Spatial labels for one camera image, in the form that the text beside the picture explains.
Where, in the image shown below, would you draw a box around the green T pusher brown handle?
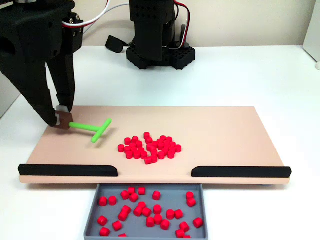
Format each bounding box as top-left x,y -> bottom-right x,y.
55,111 -> 113,144

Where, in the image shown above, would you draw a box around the grey tray container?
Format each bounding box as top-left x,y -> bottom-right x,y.
83,183 -> 209,240

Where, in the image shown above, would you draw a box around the black table clamp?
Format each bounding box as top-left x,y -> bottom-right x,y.
104,34 -> 131,54

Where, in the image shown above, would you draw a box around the beige flat board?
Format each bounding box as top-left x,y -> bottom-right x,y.
18,106 -> 292,186

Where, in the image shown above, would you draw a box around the white box furniture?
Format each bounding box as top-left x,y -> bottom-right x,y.
302,0 -> 320,63

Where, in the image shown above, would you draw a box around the white red black servo cable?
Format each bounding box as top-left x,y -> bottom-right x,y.
173,0 -> 191,50
61,0 -> 112,29

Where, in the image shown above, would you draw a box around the black edge rail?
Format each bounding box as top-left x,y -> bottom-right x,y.
191,165 -> 292,179
17,163 -> 119,178

